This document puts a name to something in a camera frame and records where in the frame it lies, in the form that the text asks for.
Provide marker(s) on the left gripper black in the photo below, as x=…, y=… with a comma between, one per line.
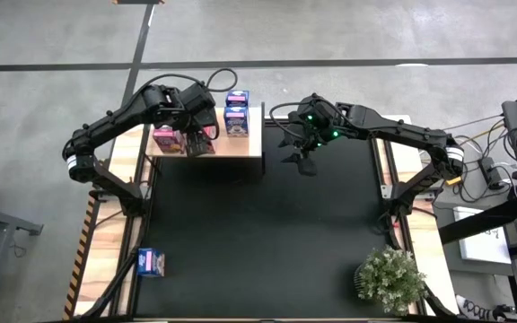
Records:
x=198, y=105

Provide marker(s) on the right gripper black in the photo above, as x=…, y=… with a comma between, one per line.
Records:
x=314, y=128

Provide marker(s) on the red Froot Loops cereal box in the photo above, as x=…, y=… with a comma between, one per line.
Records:
x=210, y=139

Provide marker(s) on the pink snack box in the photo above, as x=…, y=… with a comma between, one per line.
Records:
x=169, y=139

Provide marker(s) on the blue Frosted Flakes cereal box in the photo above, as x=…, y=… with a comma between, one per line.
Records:
x=236, y=122
x=237, y=98
x=151, y=262

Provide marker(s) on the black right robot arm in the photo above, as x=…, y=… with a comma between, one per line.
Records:
x=397, y=130

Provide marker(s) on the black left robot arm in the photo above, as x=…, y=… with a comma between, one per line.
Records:
x=106, y=123

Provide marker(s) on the black metal shelf leg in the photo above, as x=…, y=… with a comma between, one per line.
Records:
x=263, y=166

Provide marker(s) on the light wooden shelf board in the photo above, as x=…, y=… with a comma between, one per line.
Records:
x=236, y=145

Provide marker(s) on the wooden table side board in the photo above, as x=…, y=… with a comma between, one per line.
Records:
x=106, y=251
x=429, y=233

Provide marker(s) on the green artificial potted plant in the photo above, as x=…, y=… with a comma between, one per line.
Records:
x=391, y=278

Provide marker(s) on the black metal beam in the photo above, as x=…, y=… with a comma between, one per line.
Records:
x=478, y=220

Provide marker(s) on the black power brick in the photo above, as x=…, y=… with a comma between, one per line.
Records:
x=492, y=172

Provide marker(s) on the white sheet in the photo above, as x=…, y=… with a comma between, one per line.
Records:
x=483, y=242

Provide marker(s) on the person's shoe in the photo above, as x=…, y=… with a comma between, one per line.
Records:
x=474, y=307

